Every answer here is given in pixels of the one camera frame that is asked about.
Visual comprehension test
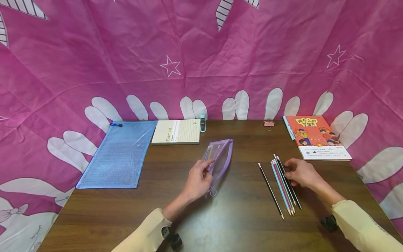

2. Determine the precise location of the person's left hand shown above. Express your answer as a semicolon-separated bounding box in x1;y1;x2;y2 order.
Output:
185;159;216;203

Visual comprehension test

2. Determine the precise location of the person's right hand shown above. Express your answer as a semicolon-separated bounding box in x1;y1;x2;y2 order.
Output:
283;158;319;188

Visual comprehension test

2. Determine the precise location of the purple transparent pencil pouch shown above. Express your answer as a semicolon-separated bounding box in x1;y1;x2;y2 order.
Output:
201;139;234;197

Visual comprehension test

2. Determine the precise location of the person's right forearm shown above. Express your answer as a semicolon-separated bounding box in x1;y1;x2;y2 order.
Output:
310;179;403;252

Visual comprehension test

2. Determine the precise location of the person's left forearm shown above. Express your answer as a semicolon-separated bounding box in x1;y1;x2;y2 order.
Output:
111;195;190;252

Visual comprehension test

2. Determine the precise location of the black white striped pencil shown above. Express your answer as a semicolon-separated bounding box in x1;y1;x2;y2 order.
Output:
273;154;297;207

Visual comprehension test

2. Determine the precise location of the pink pencil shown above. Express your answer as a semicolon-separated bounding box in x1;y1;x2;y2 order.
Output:
272;160;295;216

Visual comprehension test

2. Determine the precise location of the light blue pencil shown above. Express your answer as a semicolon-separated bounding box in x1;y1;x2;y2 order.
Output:
270;161;292;216

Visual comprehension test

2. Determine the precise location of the light blue pen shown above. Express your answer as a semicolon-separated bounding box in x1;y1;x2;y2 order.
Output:
282;116;296;141

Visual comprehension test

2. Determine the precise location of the orange cartoon book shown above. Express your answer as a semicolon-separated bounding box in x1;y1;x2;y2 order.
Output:
285;115;353;162

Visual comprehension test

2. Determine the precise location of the cream notepad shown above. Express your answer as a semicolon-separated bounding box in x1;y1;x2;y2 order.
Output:
151;119;201;145

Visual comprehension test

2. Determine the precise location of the black wrist band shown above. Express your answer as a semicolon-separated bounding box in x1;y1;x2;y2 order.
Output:
320;214;338;232
161;226;183;251

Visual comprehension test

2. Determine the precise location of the blue mesh zip pouch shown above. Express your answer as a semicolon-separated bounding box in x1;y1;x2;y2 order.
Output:
76;121;158;190

